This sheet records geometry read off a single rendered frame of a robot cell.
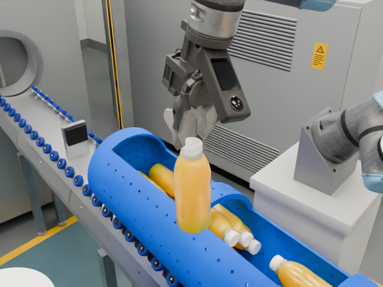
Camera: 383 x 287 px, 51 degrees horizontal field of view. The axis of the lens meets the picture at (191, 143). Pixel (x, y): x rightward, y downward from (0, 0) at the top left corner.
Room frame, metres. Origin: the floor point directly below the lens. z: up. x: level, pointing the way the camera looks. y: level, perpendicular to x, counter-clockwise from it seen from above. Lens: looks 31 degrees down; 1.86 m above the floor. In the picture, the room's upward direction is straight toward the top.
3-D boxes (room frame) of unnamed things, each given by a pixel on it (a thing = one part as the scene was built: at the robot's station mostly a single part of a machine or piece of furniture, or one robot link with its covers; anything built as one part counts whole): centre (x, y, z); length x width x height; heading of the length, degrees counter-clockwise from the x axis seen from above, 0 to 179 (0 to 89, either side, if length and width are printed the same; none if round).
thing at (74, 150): (1.45, 0.49, 1.00); 0.10 x 0.04 x 0.15; 129
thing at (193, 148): (0.60, 0.00, 1.50); 0.04 x 0.04 x 0.02
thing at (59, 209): (2.03, 0.88, 0.31); 0.06 x 0.06 x 0.63; 39
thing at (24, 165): (1.95, 0.98, 0.31); 0.06 x 0.06 x 0.63; 39
